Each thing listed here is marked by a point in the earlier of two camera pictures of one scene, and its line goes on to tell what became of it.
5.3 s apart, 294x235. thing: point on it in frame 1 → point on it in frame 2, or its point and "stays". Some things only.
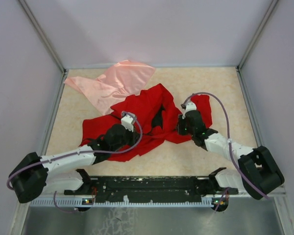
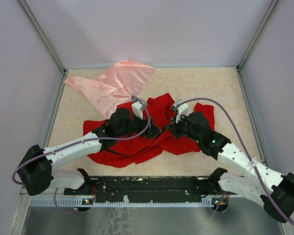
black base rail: x=153 y=188 stays
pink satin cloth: x=127 y=78 stays
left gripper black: x=134 y=137 → x=152 y=131
